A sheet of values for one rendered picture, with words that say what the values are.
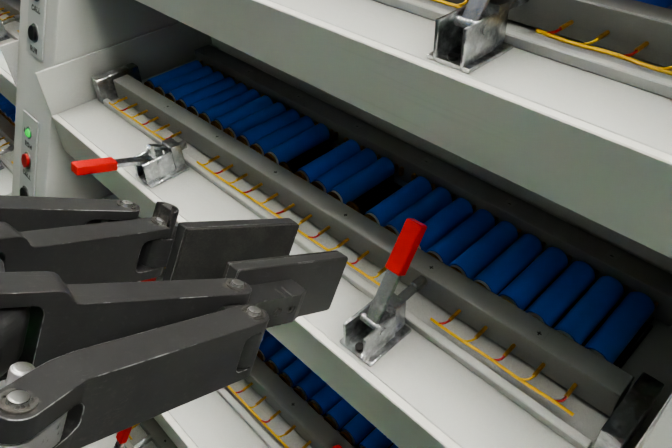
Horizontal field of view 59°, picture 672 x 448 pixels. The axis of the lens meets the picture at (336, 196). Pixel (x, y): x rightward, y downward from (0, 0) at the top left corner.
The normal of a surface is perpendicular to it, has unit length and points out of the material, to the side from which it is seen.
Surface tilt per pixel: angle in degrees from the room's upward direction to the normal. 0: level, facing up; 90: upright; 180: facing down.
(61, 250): 91
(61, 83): 90
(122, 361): 8
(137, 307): 89
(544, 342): 23
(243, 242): 89
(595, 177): 112
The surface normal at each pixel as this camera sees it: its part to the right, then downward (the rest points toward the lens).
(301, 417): -0.04, -0.78
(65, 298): 0.60, 0.42
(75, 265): 0.78, 0.42
